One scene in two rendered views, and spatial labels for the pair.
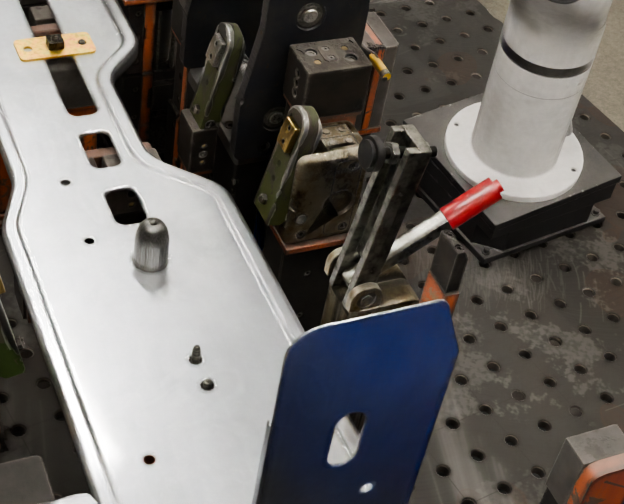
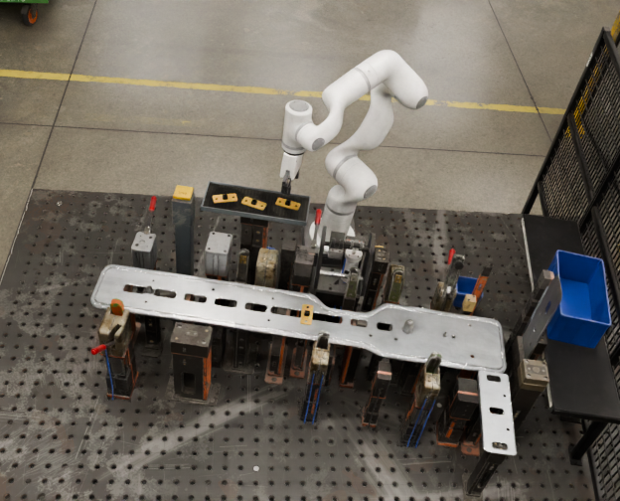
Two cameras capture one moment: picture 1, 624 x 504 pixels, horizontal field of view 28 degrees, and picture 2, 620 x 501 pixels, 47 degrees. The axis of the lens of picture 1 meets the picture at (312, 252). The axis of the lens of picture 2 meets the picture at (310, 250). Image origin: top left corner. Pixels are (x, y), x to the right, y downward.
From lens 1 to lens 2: 1.97 m
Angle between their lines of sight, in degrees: 42
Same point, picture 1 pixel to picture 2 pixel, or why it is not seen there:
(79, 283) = (410, 347)
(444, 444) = not seen: hidden behind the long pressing
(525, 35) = (347, 208)
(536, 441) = (421, 292)
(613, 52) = (151, 163)
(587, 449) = (547, 276)
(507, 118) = (343, 229)
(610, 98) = (175, 181)
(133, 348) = (437, 345)
